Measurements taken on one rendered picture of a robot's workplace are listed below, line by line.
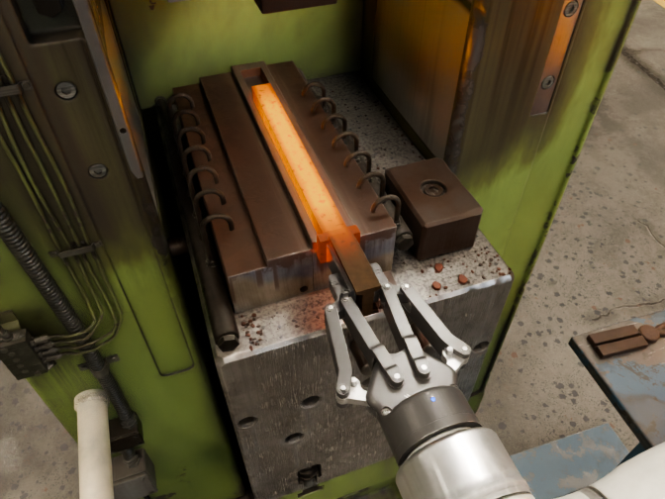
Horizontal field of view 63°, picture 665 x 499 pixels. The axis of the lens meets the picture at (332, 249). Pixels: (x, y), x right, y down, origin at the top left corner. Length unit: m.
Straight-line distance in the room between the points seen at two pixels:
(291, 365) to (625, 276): 1.64
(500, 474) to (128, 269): 0.53
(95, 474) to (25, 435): 0.89
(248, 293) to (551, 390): 1.26
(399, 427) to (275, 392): 0.27
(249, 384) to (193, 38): 0.57
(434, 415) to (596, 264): 1.73
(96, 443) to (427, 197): 0.60
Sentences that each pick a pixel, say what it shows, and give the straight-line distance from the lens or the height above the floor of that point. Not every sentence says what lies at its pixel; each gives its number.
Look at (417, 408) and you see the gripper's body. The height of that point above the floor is 1.03.
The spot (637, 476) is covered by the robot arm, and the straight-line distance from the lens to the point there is 0.44.
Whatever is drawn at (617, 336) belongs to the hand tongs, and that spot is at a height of 0.69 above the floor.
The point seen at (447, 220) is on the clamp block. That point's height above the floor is 0.98.
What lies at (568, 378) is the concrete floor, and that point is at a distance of 1.79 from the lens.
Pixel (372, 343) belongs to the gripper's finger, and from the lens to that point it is 0.50.
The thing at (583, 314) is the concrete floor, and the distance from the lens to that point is 1.96.
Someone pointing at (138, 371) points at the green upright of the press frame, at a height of 0.66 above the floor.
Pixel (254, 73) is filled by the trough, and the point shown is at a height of 0.99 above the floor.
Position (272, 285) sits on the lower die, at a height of 0.95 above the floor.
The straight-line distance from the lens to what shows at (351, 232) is 0.58.
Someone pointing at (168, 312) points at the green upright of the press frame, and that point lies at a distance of 0.85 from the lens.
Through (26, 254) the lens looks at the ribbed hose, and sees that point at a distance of 0.71.
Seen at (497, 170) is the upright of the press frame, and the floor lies 0.91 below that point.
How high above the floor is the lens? 1.42
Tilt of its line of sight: 46 degrees down
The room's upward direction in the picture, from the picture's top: straight up
